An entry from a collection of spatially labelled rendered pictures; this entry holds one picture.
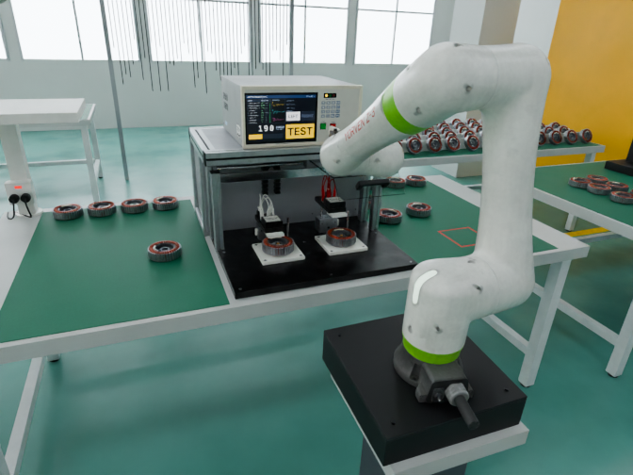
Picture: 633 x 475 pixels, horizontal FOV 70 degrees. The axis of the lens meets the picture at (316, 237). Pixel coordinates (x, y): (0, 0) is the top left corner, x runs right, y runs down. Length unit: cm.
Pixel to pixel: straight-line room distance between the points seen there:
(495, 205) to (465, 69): 29
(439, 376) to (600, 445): 144
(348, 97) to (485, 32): 380
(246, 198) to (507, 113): 111
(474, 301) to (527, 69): 42
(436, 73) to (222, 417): 165
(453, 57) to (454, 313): 45
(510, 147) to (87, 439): 184
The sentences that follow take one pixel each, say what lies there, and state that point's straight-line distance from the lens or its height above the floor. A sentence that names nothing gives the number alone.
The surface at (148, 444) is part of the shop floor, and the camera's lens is 205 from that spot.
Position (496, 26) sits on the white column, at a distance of 546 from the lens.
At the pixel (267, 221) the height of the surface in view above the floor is 87.
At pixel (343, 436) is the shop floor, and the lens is 200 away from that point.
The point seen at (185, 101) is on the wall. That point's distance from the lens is 789.
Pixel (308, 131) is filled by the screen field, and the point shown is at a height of 117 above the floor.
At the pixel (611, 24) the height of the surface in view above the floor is 164.
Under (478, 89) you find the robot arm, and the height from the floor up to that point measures 141.
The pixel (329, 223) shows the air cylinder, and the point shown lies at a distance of 177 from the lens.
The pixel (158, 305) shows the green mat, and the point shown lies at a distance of 140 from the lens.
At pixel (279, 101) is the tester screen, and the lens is 159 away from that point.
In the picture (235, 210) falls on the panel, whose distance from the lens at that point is 177.
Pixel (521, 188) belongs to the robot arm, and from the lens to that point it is 96.
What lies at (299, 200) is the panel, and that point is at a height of 86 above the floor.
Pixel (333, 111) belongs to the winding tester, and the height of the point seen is 123.
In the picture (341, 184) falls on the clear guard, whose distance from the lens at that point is 145.
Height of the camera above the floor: 149
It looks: 24 degrees down
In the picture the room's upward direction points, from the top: 2 degrees clockwise
